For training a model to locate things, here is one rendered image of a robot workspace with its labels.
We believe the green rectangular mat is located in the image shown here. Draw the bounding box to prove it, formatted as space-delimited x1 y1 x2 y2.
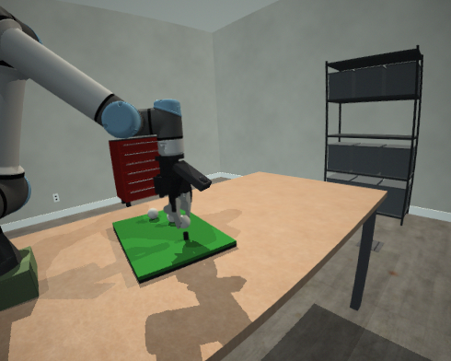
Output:
112 210 237 284

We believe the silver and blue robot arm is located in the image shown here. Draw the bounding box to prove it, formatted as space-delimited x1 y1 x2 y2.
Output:
0 6 212 276

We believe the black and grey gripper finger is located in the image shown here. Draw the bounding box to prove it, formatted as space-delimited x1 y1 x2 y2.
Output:
163 185 182 229
178 184 192 217

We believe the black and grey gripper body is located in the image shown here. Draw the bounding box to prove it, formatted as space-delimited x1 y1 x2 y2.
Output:
153 153 190 196

